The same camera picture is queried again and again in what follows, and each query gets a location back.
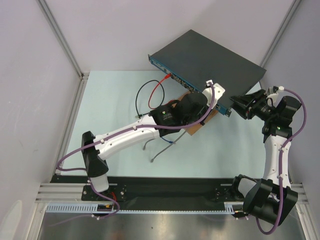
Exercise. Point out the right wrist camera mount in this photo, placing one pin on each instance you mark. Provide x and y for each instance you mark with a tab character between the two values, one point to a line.
273	93

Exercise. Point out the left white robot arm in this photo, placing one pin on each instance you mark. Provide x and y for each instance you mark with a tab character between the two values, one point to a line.
166	119

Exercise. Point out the left aluminium frame post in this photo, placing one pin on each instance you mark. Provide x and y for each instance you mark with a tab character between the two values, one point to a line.
53	24

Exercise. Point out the wooden board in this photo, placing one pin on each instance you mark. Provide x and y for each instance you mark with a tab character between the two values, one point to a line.
192	130

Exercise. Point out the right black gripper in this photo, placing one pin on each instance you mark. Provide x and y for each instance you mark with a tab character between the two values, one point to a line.
249	108

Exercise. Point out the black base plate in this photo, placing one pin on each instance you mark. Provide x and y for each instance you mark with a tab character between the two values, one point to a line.
170	194

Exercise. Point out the right aluminium frame post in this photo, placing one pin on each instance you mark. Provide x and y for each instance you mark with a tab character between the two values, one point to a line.
281	30

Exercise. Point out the black blue network switch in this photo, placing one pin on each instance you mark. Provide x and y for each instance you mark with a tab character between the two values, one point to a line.
192	59

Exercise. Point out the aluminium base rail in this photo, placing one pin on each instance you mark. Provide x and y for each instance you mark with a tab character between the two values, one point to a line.
60	193

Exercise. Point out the aluminium frame post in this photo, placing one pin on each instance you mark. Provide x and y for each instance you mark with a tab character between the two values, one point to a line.
53	24
281	30

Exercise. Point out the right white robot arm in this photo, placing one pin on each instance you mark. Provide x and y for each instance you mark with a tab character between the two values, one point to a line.
270	198

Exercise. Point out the white slotted cable duct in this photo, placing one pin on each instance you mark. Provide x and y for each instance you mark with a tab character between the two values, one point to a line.
85	208

